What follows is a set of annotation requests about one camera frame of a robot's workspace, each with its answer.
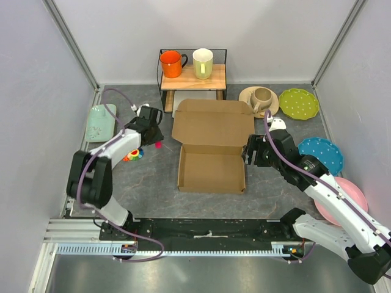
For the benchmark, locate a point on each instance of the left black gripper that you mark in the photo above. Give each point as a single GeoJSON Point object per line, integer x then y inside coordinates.
{"type": "Point", "coordinates": [158, 137]}

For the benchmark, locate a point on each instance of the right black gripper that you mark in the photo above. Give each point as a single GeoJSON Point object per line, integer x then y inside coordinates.
{"type": "Point", "coordinates": [255, 142]}

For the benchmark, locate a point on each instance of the brown cardboard paper box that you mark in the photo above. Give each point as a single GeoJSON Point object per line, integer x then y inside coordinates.
{"type": "Point", "coordinates": [212, 134]}

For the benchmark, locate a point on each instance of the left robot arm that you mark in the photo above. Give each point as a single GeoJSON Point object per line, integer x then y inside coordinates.
{"type": "Point", "coordinates": [90, 178]}

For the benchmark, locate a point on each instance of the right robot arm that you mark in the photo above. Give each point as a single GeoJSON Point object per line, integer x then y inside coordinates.
{"type": "Point", "coordinates": [361, 241]}

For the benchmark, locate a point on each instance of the red rainbow flower toy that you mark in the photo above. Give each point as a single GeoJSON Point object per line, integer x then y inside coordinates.
{"type": "Point", "coordinates": [135, 155]}

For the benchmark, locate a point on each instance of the white square plate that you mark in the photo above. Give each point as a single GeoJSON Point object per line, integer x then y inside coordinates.
{"type": "Point", "coordinates": [180, 96]}

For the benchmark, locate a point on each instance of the beige ceramic cup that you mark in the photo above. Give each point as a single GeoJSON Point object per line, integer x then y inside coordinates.
{"type": "Point", "coordinates": [260, 99]}

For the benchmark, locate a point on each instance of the mint green tray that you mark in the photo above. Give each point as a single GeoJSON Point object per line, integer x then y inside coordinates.
{"type": "Point", "coordinates": [100, 125]}

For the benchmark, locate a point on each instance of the beige saucer plate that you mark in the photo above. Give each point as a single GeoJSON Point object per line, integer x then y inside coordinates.
{"type": "Point", "coordinates": [245, 96]}

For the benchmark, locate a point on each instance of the green dotted plate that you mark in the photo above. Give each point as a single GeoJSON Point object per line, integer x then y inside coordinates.
{"type": "Point", "coordinates": [298, 104]}

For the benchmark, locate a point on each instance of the orange mug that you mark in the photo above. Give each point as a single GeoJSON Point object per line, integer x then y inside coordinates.
{"type": "Point", "coordinates": [172, 63]}

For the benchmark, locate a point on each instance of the blue dotted plate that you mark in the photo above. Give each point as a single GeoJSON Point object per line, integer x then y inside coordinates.
{"type": "Point", "coordinates": [325, 151]}

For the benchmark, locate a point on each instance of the light green mug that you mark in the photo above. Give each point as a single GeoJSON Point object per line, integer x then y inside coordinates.
{"type": "Point", "coordinates": [202, 63]}

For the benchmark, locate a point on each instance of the pink plate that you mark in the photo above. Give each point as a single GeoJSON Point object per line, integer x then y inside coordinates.
{"type": "Point", "coordinates": [353, 191]}

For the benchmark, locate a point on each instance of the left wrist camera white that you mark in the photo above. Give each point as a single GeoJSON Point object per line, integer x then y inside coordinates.
{"type": "Point", "coordinates": [137, 109]}

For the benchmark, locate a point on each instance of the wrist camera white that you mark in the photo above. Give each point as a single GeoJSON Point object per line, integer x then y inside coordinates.
{"type": "Point", "coordinates": [275, 123]}
{"type": "Point", "coordinates": [137, 109]}

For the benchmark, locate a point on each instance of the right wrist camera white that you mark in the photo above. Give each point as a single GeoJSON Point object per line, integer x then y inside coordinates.
{"type": "Point", "coordinates": [275, 123]}

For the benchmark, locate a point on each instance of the black wire shelf rack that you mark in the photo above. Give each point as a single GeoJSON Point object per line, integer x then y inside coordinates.
{"type": "Point", "coordinates": [215, 85]}

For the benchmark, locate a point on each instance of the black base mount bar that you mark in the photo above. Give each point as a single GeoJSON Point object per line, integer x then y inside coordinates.
{"type": "Point", "coordinates": [214, 234]}

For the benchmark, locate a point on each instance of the white cable duct rail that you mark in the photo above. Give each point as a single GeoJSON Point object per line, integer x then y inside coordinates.
{"type": "Point", "coordinates": [275, 250]}

